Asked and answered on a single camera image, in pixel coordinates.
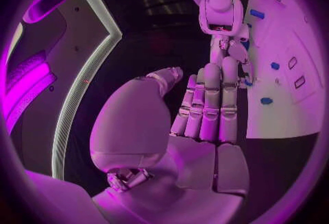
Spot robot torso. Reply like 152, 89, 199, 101
2, 0, 123, 181

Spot blue long cylinder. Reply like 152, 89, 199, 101
249, 9, 266, 20

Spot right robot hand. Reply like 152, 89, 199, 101
209, 33, 257, 88

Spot white task board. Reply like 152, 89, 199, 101
245, 0, 325, 139

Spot glowing light bar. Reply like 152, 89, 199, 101
4, 51, 58, 126

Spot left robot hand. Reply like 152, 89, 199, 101
89, 56, 251, 224

